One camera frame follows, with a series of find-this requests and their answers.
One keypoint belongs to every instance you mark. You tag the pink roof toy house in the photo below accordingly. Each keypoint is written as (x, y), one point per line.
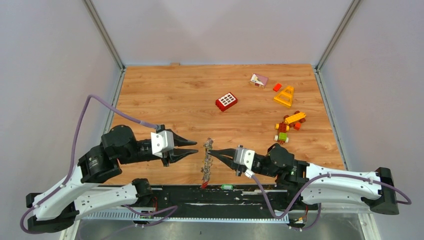
(258, 80)

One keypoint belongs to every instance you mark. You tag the red window toy brick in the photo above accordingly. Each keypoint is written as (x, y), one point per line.
(226, 101)

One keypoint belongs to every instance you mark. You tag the yellow orange toy car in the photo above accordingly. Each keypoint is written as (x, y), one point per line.
(297, 117)

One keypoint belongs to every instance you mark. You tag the small red toy brick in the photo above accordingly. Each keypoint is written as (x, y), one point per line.
(277, 87)

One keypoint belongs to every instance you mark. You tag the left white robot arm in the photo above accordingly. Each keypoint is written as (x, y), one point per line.
(70, 200)

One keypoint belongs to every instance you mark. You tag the small green bubble level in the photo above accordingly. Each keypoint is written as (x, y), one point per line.
(227, 187)

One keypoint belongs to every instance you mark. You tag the large grey toothed keyring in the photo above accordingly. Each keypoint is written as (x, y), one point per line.
(208, 161)

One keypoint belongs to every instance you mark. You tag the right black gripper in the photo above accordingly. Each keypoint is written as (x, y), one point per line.
(227, 160)

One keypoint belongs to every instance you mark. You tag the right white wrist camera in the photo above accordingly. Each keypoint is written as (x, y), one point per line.
(244, 158)

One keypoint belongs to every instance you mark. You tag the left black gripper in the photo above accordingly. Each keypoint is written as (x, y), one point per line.
(177, 153)

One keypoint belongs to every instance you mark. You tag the yellow triangular toy frame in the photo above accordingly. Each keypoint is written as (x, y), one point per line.
(285, 97)

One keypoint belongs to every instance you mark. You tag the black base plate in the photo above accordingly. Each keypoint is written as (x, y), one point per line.
(243, 202)

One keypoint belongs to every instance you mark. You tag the red green toy vehicle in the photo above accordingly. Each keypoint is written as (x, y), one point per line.
(281, 136)

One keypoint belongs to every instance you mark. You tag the red key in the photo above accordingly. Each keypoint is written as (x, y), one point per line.
(204, 185)

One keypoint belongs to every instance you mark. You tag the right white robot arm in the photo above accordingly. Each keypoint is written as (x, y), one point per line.
(312, 184)

